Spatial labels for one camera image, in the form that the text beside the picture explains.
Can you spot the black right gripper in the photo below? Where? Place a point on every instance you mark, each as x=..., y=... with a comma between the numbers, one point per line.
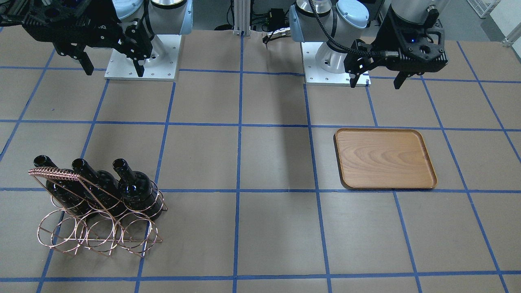
x=101, y=33

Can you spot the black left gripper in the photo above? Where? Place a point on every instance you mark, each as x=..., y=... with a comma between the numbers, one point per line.
x=383, y=42

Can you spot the dark wine bottle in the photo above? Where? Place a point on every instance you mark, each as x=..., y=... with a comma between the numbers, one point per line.
x=100, y=188
x=139, y=193
x=69, y=194

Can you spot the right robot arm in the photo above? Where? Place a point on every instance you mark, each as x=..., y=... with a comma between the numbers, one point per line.
x=160, y=17

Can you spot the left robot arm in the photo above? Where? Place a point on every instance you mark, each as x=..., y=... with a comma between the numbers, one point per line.
x=338, y=25

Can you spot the wooden tray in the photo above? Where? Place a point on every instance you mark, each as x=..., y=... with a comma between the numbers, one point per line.
x=374, y=158

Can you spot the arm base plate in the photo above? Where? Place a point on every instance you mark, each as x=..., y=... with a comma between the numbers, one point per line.
x=161, y=66
x=323, y=65

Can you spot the aluminium frame post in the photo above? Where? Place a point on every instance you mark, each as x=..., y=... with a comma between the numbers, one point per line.
x=242, y=17

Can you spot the copper wire bottle basket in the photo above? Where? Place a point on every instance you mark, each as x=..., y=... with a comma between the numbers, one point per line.
x=95, y=229

